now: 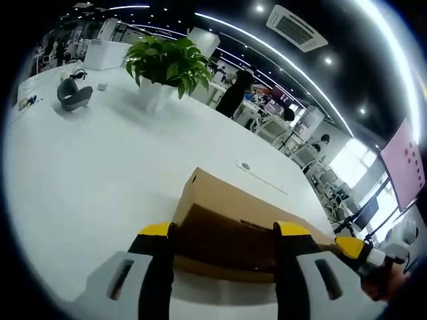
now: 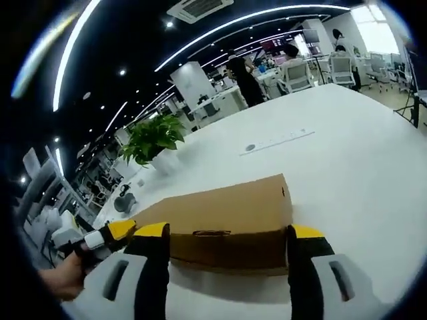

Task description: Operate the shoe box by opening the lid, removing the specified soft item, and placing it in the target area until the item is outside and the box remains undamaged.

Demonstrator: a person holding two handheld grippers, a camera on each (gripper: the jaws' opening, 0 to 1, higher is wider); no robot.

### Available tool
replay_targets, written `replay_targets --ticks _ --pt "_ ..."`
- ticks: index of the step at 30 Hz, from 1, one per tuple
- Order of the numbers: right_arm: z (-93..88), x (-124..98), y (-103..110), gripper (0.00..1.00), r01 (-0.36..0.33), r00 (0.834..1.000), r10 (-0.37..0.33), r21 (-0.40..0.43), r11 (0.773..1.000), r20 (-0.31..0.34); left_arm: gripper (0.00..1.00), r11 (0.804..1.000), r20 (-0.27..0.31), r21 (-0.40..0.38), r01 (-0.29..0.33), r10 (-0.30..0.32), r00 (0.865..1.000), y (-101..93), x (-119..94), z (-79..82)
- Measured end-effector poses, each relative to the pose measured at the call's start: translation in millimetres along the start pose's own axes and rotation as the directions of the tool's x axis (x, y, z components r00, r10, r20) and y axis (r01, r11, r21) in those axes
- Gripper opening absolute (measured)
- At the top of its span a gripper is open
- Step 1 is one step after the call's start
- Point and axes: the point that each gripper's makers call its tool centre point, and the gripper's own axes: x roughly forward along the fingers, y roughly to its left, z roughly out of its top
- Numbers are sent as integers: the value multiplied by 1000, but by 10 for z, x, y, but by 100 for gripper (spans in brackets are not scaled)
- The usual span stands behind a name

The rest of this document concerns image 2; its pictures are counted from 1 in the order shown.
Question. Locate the small white cap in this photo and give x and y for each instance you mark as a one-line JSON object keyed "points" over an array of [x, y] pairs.
{"points": [[140, 182]]}

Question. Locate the white table socket strip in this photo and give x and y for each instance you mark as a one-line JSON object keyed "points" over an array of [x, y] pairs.
{"points": [[283, 138]]}

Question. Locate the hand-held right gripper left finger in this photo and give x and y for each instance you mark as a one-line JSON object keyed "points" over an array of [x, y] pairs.
{"points": [[150, 266]]}

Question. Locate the person's left hand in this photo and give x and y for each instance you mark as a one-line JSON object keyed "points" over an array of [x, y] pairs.
{"points": [[65, 276]]}

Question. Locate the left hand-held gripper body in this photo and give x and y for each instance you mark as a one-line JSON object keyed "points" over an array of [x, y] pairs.
{"points": [[66, 230]]}

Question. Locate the black tripod stand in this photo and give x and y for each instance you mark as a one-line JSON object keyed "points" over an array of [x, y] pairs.
{"points": [[415, 110]]}

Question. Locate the green potted plant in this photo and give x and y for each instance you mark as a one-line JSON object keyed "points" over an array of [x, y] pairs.
{"points": [[153, 133]]}

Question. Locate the brown cardboard shoe box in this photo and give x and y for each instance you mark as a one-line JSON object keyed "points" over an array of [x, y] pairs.
{"points": [[227, 206]]}

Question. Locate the grey curved holder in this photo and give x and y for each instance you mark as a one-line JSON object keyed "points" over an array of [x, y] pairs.
{"points": [[125, 204]]}

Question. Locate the ceiling air conditioner vent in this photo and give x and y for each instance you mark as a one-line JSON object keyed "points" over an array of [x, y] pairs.
{"points": [[200, 8]]}

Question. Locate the white mesh office chair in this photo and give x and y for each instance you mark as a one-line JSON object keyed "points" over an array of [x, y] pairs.
{"points": [[298, 76], [342, 71]]}

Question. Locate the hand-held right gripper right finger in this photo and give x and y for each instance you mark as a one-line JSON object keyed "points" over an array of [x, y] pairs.
{"points": [[307, 266]]}

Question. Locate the grey metal storage rack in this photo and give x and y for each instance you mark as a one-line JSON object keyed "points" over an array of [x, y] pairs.
{"points": [[46, 186]]}

